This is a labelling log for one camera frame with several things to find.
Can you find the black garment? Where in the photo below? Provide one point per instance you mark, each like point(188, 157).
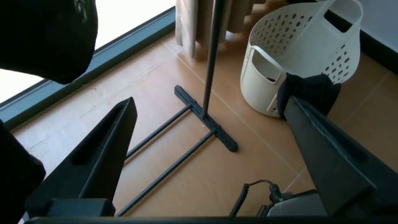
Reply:
point(311, 90)
point(46, 37)

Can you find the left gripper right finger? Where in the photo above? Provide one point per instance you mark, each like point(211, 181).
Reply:
point(342, 180)

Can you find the white laundry basket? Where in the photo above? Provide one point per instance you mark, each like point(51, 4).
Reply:
point(295, 46)

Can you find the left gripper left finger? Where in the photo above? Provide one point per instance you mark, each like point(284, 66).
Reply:
point(99, 186)

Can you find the black power adapter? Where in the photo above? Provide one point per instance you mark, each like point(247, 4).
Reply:
point(241, 199)

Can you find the black clothes rack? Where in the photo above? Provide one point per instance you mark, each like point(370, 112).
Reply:
point(211, 62)

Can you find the brown curtain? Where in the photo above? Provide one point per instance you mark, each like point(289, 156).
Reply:
point(186, 25)

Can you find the window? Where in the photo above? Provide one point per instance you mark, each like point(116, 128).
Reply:
point(130, 15)

